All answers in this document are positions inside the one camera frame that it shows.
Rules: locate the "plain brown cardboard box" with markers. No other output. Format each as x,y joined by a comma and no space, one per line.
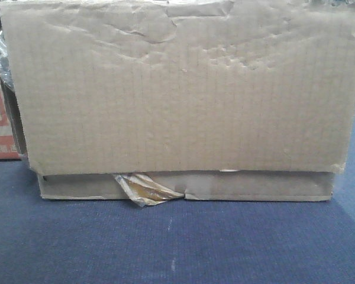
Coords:
219,100

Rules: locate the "torn clear packing tape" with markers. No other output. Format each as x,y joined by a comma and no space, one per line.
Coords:
144,191

